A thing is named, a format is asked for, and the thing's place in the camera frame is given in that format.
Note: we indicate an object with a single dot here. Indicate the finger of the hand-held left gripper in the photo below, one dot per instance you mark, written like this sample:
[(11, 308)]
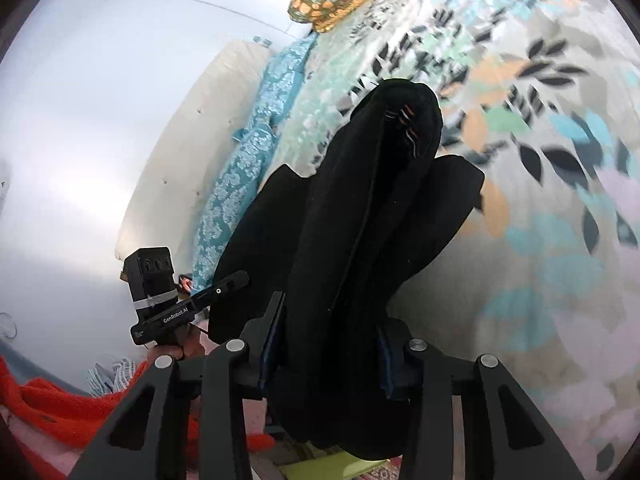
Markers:
[(225, 287)]

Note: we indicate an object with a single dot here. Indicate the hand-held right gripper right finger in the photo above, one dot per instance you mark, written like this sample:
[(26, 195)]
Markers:
[(395, 365)]

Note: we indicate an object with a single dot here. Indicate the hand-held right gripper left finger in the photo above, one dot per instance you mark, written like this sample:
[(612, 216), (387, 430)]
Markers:
[(252, 355)]

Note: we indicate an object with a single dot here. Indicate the black pants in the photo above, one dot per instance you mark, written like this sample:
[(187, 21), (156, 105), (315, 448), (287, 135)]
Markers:
[(360, 240)]

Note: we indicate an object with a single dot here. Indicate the person's left hand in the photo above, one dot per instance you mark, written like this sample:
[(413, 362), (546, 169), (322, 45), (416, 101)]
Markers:
[(192, 346)]

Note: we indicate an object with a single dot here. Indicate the white lace patterned cloth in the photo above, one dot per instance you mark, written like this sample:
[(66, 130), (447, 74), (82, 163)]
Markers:
[(112, 375)]

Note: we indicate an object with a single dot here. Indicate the teal white patterned cloth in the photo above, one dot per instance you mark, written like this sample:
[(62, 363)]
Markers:
[(240, 175)]

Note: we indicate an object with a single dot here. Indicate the light green cloth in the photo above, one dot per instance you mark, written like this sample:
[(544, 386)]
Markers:
[(330, 465)]

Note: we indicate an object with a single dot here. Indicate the white padded headboard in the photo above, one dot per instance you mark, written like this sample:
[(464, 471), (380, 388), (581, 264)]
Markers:
[(190, 150)]

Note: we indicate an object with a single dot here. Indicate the orange red fuzzy cloth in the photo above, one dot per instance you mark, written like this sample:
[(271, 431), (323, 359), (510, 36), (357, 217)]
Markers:
[(60, 405)]

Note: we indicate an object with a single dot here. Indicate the floral leaf print bedsheet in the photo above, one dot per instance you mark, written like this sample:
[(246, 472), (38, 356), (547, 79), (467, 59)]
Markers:
[(525, 260)]

